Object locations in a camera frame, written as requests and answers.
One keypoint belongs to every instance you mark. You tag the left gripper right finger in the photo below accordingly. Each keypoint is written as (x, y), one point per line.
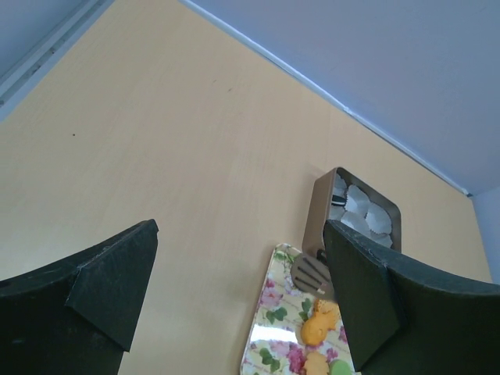
(402, 316)

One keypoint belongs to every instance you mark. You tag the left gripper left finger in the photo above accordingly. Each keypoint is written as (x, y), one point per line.
(78, 315)

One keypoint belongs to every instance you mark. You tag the orange round biscuit top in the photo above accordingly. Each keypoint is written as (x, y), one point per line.
(324, 306)

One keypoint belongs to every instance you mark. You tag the orange fish cookie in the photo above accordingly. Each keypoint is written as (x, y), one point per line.
(316, 328)

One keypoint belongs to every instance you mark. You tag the metal tongs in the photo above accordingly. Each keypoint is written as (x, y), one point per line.
(311, 276)

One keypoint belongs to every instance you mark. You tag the black sandwich cookie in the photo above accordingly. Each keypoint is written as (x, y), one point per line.
(338, 200)

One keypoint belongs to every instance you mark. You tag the green sandwich cookie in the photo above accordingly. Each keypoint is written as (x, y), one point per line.
(340, 367)

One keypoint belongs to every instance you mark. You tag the orange flower cookie left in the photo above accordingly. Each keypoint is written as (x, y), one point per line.
(316, 364)

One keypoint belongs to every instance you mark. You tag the floral serving tray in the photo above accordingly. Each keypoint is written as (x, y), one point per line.
(274, 344)

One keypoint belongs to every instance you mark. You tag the brown cookie tin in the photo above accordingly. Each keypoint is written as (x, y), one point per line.
(321, 206)

